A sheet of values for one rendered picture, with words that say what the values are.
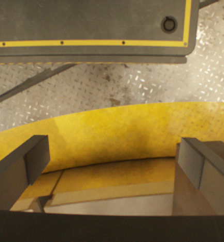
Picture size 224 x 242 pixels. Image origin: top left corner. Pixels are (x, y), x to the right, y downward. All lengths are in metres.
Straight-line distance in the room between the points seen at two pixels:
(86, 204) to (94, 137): 0.34
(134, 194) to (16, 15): 0.64
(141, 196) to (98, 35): 0.51
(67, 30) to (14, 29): 0.14
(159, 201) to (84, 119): 0.48
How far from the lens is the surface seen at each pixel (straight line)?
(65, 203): 0.69
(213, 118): 0.95
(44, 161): 0.16
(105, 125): 0.84
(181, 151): 0.17
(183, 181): 0.54
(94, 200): 0.65
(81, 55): 0.49
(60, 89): 0.85
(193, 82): 0.88
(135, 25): 0.50
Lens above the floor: 0.80
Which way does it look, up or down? 75 degrees down
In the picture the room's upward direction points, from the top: 175 degrees counter-clockwise
